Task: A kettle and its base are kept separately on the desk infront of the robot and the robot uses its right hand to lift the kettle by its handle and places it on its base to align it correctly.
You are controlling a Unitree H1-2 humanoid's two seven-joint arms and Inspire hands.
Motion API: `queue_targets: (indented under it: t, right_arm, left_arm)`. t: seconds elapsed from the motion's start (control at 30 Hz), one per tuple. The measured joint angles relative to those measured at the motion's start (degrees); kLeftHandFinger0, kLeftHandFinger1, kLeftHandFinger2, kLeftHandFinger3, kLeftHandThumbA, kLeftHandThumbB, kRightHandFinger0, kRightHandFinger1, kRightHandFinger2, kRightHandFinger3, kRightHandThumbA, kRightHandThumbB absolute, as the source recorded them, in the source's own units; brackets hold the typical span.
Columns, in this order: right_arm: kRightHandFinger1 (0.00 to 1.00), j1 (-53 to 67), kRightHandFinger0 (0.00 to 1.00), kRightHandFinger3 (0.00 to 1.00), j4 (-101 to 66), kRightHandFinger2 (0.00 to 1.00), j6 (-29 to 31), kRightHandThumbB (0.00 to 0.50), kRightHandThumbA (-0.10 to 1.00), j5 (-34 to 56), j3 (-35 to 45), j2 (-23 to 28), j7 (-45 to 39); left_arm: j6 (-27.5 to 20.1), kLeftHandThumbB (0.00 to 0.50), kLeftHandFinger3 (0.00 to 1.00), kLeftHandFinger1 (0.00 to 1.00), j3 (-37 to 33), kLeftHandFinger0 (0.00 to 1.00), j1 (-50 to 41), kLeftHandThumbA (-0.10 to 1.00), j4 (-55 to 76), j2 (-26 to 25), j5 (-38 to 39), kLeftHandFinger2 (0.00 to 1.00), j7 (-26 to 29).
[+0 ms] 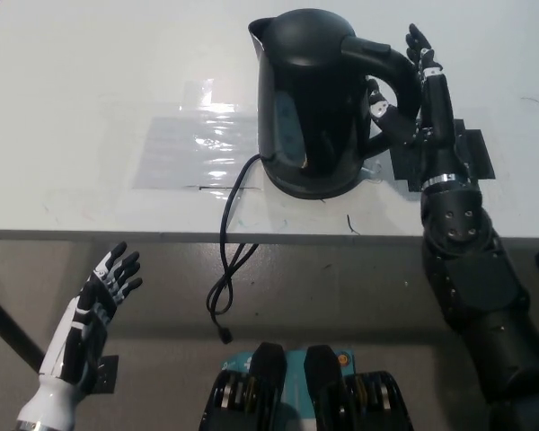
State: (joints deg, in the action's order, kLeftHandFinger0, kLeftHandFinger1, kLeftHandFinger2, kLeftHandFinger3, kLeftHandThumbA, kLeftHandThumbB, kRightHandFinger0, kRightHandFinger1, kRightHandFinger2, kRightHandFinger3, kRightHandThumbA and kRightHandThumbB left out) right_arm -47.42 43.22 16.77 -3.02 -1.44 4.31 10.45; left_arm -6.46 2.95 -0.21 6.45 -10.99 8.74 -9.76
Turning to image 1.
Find black power cable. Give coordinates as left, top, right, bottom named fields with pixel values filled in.
left=208, top=152, right=266, bottom=346

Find black tape patch on desk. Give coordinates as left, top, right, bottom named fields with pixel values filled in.
left=389, top=117, right=498, bottom=194

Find small black floor tape patch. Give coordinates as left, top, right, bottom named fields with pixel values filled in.
left=96, top=354, right=120, bottom=395

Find black round kettle base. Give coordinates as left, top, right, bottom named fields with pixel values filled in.
left=265, top=172, right=366, bottom=200

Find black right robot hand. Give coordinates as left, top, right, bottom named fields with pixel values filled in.
left=367, top=24, right=472, bottom=186

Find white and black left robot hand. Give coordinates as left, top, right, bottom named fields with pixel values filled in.
left=38, top=241, right=144, bottom=396

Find black electric kettle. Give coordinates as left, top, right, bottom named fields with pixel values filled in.
left=247, top=9, right=423, bottom=194

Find clear plastic sheet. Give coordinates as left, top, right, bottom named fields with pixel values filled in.
left=136, top=115, right=261, bottom=192

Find black diagonal table leg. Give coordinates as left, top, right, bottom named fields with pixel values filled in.
left=0, top=277, right=46, bottom=372

